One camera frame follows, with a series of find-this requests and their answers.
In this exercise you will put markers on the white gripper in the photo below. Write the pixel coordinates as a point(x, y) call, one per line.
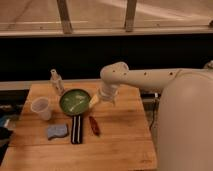
point(106, 92)

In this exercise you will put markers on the red chili pepper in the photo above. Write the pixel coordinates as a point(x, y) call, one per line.
point(94, 126)

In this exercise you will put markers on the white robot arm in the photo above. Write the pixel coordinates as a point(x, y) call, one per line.
point(185, 113)

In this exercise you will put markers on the clear glass bottle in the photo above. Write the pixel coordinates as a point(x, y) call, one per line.
point(56, 81)

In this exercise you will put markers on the blue sponge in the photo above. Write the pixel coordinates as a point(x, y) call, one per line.
point(56, 131)

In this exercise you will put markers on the clear plastic cup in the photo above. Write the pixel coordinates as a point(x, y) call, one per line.
point(41, 106)

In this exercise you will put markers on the green frying pan black handle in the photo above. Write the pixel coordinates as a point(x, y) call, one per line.
point(74, 103)

